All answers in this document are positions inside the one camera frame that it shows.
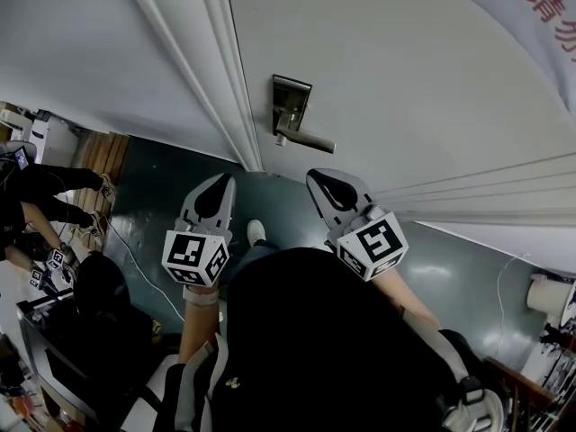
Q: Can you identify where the grey shoulder strap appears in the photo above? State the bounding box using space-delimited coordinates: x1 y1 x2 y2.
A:
165 330 231 432
400 307 499 432

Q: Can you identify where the person's left forearm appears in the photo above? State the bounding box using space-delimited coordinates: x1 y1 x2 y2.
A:
178 283 222 364

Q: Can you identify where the white door frame moulding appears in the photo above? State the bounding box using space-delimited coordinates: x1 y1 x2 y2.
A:
117 0 266 174
371 150 576 230

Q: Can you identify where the dark desk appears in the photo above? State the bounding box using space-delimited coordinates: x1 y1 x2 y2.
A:
15 298 152 425

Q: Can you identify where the white floor cable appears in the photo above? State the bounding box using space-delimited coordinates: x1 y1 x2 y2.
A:
103 217 186 324

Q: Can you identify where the white wristband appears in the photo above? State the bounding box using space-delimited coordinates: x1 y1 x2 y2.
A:
183 283 221 308

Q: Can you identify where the black office chair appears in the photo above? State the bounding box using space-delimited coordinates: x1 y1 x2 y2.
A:
72 250 184 380

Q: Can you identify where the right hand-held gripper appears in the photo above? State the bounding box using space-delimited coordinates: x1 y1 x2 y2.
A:
305 167 410 283

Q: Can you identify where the white cylindrical bin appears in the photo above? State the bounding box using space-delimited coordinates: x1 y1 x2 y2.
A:
525 271 576 324

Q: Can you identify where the person's black shirt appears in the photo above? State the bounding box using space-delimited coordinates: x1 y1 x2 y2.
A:
211 247 458 432

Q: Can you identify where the white cabinet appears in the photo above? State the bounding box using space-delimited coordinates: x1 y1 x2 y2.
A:
25 109 83 167

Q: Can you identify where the brown wooden furniture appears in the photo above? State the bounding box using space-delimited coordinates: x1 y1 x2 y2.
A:
481 355 560 432

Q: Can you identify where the person's white shoe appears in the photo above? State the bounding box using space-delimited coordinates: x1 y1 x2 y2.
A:
246 219 267 248

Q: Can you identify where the dark metal door lock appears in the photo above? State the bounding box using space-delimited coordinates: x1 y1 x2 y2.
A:
271 74 338 155

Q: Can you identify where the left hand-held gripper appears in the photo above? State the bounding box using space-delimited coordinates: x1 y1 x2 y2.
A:
161 172 238 287

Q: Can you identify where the thin white hanging cable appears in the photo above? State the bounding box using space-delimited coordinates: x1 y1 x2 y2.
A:
493 252 533 365

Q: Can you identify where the white banner with red print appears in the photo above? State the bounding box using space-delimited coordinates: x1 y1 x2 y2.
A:
427 0 576 110

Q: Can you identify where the white door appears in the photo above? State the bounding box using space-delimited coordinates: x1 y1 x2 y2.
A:
223 0 576 197

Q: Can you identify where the person's blue jeans leg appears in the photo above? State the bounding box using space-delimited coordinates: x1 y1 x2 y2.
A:
223 238 283 283

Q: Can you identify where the person's right forearm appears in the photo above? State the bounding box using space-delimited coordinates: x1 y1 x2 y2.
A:
372 265 443 331

